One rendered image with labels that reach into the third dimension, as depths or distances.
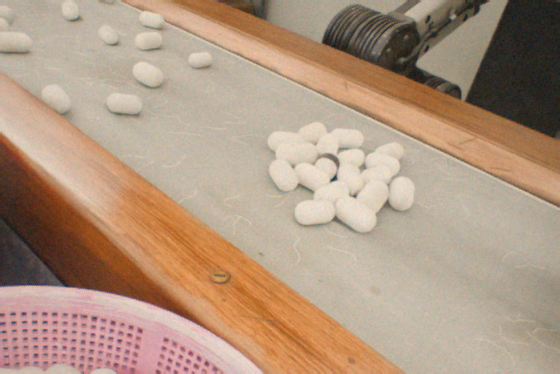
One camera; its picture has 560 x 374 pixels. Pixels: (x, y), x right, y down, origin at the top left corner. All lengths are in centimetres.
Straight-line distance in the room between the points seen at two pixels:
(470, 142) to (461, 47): 201
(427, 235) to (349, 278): 9
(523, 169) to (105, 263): 40
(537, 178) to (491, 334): 23
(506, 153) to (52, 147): 42
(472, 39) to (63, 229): 232
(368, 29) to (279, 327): 64
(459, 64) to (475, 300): 224
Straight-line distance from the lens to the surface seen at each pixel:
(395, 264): 34
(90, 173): 34
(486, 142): 53
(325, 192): 36
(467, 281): 36
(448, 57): 256
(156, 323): 24
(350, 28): 83
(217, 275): 26
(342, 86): 59
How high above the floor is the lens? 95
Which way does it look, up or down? 33 degrees down
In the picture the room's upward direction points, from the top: 12 degrees clockwise
